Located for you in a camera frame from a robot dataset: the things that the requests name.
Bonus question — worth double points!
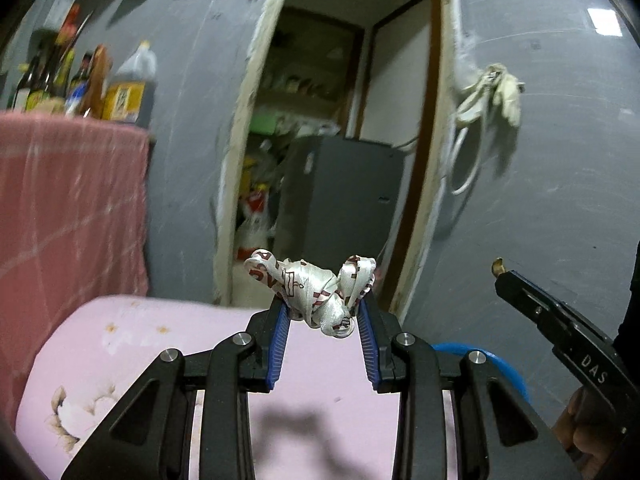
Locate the brown food scrap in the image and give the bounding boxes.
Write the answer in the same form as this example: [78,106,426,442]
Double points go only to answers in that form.
[491,258,508,278]

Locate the white knotted plastic bag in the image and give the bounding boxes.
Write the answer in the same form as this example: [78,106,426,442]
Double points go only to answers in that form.
[244,249,378,339]

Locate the right human hand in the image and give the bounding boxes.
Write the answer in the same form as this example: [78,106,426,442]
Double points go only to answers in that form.
[552,387,625,480]

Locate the pink floral table cloth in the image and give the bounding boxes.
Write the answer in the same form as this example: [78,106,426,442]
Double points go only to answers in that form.
[15,296,457,479]

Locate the red white sack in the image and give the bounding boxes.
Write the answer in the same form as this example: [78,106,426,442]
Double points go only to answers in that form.
[234,183,271,260]

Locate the white hanging gloves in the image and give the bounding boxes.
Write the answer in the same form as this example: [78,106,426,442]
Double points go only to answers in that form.
[456,63,524,129]

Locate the pink plaid counter cloth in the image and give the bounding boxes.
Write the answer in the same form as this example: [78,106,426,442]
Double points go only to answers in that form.
[1,112,151,425]

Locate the green box on shelf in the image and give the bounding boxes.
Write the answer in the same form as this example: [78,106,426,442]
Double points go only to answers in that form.
[250,112,279,136]

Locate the brown sauce bottle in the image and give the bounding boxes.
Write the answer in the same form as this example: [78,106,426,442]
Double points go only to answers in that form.
[80,44,112,119]

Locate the large cooking oil jug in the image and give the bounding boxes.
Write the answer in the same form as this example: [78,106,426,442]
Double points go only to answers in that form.
[101,41,157,129]

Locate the dark glass bottle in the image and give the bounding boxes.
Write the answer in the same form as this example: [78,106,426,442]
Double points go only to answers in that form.
[25,44,60,112]

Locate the white coiled hose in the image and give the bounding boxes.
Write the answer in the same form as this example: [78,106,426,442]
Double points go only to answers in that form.
[448,109,490,198]

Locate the wooden door frame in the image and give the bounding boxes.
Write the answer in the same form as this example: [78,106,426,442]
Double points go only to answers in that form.
[213,0,461,320]

